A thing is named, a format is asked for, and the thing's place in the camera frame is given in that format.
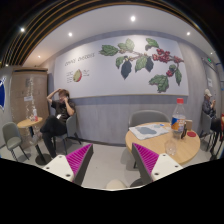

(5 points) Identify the small bottle on left table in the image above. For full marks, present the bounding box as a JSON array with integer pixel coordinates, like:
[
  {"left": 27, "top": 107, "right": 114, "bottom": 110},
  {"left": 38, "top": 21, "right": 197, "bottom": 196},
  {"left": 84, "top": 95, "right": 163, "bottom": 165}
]
[{"left": 33, "top": 106, "right": 38, "bottom": 121}]

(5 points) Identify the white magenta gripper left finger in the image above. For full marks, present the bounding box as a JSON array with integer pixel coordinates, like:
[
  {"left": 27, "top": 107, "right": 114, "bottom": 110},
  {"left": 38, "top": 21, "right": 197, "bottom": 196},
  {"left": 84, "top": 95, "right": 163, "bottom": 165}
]
[{"left": 44, "top": 144, "right": 93, "bottom": 186}]

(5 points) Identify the small round wooden table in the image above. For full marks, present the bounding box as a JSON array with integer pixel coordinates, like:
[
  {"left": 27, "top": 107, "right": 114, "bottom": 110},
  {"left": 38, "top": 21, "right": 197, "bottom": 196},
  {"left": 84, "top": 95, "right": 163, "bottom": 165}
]
[{"left": 17, "top": 117, "right": 51, "bottom": 166}]

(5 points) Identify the clear plastic bottle red cap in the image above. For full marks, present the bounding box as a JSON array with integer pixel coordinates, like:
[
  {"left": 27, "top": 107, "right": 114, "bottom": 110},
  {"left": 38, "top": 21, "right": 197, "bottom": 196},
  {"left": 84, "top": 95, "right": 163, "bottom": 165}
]
[{"left": 171, "top": 98, "right": 186, "bottom": 138}]

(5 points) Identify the grey chair behind table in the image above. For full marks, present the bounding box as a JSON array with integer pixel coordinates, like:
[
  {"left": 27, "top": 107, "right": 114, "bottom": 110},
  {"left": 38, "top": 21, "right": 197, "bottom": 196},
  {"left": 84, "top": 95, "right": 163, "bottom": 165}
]
[{"left": 128, "top": 110, "right": 170, "bottom": 127}]

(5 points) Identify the grey chair under person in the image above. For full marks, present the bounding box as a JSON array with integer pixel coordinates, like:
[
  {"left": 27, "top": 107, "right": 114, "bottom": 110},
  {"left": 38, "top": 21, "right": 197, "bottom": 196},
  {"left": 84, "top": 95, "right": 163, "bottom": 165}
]
[{"left": 53, "top": 114, "right": 80, "bottom": 149}]

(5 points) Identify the grey white cloth bag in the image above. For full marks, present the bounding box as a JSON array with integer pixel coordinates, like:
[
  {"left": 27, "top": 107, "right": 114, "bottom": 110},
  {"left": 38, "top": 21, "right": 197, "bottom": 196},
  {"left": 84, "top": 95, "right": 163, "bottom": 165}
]
[{"left": 129, "top": 123, "right": 168, "bottom": 140}]

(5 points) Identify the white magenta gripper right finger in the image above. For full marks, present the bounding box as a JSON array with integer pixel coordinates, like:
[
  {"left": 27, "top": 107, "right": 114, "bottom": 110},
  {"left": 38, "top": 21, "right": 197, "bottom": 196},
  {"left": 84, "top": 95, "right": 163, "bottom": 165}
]
[{"left": 132, "top": 143, "right": 182, "bottom": 184}]

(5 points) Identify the seated person in black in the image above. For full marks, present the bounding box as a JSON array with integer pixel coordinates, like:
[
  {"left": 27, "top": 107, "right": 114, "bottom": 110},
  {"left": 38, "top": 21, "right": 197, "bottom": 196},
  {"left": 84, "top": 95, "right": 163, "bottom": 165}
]
[{"left": 32, "top": 89, "right": 75, "bottom": 158}]

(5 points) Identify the coffee plant wall poster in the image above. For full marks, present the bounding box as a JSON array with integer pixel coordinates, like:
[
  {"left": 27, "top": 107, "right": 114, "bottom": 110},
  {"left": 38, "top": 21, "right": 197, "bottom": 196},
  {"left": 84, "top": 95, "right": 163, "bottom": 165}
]
[{"left": 54, "top": 35, "right": 189, "bottom": 98}]

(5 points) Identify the red round coaster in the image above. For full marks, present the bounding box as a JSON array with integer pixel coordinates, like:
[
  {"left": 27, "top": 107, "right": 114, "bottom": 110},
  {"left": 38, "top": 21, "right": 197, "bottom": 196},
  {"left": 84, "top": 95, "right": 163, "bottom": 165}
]
[{"left": 187, "top": 132, "right": 196, "bottom": 137}]

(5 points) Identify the round beige stool top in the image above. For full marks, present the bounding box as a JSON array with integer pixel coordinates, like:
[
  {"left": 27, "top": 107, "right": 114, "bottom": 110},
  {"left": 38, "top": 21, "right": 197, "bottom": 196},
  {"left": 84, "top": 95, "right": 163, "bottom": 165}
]
[{"left": 106, "top": 179, "right": 126, "bottom": 190}]

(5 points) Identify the grey chair right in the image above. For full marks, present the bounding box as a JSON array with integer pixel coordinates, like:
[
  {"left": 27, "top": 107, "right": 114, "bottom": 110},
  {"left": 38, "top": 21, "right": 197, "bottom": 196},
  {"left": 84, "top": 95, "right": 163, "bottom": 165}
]
[{"left": 198, "top": 111, "right": 215, "bottom": 152}]

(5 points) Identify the grey green chair left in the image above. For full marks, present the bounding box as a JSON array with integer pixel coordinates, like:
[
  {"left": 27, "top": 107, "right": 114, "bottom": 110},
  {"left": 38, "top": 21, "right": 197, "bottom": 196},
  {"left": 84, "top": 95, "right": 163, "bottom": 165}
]
[{"left": 2, "top": 122, "right": 27, "bottom": 160}]

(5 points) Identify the small dark bottle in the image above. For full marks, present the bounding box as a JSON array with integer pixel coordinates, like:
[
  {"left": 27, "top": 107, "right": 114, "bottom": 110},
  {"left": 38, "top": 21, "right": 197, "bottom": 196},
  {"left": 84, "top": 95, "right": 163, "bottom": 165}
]
[{"left": 181, "top": 123, "right": 187, "bottom": 139}]

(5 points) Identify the brown card holder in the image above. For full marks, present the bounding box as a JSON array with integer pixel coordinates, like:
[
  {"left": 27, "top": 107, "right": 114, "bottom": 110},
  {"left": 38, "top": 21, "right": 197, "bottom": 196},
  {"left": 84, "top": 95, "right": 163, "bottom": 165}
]
[{"left": 186, "top": 120, "right": 193, "bottom": 131}]

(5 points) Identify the seated person with cap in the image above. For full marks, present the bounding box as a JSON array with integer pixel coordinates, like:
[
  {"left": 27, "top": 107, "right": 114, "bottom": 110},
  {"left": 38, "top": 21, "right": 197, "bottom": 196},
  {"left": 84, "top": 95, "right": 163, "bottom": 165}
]
[{"left": 202, "top": 89, "right": 216, "bottom": 119}]

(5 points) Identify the clear drinking glass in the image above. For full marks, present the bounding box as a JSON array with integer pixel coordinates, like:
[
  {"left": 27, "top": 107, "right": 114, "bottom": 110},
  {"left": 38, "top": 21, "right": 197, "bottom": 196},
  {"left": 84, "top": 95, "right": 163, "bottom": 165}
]
[{"left": 165, "top": 138, "right": 177, "bottom": 155}]

